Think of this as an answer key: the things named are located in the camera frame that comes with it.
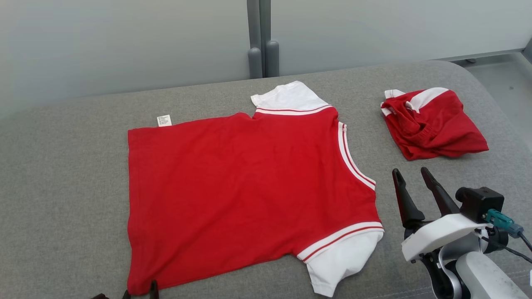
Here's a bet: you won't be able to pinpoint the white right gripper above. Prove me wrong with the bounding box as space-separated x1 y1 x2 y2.
392 167 492 262

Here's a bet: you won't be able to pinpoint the right teal plug camera cable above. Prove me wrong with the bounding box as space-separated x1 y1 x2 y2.
484 208 532 252

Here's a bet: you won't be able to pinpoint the grey partition base rail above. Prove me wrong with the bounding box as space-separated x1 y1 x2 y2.
451 48 532 63

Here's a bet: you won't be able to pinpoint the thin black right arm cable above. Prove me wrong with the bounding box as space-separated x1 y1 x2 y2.
478 235 532 265

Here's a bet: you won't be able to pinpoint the red shorts with white stripe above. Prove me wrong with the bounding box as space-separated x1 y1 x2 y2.
380 87 490 162

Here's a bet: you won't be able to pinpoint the red shirt with white sleeves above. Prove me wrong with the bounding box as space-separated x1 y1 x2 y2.
126 81 385 298

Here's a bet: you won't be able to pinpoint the grey partition post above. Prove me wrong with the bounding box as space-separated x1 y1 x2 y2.
260 0 280 78
247 0 264 80

